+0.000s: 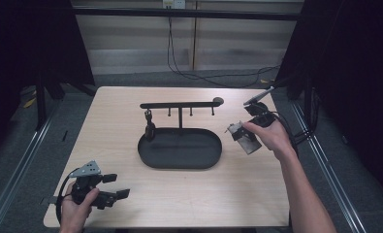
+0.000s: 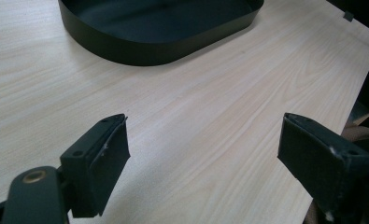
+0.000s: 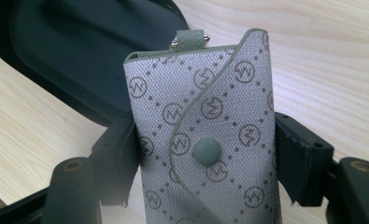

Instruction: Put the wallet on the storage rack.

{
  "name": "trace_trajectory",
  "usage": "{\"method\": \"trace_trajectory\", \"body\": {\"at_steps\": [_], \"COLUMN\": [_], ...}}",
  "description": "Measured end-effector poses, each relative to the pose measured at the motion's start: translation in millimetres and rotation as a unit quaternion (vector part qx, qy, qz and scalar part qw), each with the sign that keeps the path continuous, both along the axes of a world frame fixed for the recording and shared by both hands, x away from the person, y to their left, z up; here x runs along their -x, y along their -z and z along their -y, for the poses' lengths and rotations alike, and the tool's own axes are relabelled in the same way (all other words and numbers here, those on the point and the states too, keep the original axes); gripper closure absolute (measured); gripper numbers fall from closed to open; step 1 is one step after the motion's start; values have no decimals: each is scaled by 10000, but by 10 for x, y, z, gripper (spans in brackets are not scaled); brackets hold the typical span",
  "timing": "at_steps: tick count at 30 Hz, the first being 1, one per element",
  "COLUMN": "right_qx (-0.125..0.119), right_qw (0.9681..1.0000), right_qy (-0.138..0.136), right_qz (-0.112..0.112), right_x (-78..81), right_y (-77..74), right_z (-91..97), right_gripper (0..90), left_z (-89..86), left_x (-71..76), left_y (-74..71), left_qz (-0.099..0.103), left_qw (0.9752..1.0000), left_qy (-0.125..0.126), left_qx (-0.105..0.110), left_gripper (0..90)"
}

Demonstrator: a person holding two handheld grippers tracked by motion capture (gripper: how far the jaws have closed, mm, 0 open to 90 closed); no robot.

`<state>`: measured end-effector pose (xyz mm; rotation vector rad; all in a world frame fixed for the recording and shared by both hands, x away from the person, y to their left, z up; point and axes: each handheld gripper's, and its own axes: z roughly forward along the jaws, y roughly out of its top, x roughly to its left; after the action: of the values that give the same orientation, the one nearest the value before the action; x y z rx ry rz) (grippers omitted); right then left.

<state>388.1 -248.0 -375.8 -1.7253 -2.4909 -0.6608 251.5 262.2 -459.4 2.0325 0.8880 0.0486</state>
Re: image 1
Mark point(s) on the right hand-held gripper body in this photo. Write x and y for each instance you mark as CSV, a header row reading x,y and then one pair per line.
x,y
260,111

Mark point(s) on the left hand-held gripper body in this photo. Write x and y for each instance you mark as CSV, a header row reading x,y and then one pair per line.
x,y
85,181

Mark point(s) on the black key rack with tray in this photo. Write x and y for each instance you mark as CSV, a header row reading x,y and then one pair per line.
x,y
179,149

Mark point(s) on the person's right hand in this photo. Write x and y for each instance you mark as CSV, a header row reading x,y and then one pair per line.
x,y
274,137

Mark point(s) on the person's left hand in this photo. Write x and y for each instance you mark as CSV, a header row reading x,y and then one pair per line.
x,y
74,213

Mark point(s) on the black stand leg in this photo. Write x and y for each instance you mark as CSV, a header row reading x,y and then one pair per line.
x,y
40,103

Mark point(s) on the yellow tape piece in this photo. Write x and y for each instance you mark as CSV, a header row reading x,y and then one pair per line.
x,y
29,103

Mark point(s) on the black curtain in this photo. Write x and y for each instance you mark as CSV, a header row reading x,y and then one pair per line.
x,y
30,42
357,81

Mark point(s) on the metal floor rail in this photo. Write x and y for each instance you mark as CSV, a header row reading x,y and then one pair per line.
x,y
14,181
337,187

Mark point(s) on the black horizontal frame bar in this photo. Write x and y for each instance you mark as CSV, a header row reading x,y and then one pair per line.
x,y
185,13

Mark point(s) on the white wall socket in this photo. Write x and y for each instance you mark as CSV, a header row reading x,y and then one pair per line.
x,y
174,4

